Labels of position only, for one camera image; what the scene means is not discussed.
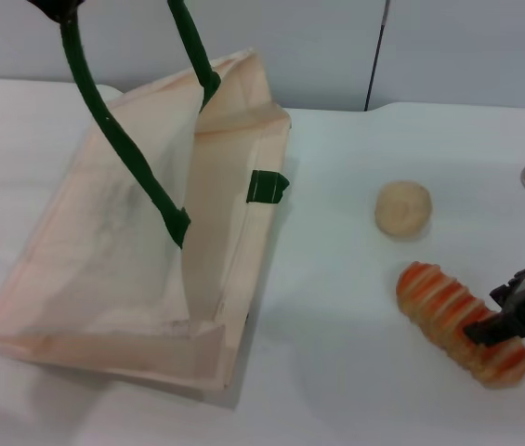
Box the round pale egg yolk pastry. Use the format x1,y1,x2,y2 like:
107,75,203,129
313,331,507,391
374,179,433,240

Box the beige tote bag green handles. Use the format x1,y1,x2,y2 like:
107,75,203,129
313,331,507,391
0,0,294,411

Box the orange striped long bread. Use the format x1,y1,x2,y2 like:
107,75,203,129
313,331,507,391
395,260,525,390

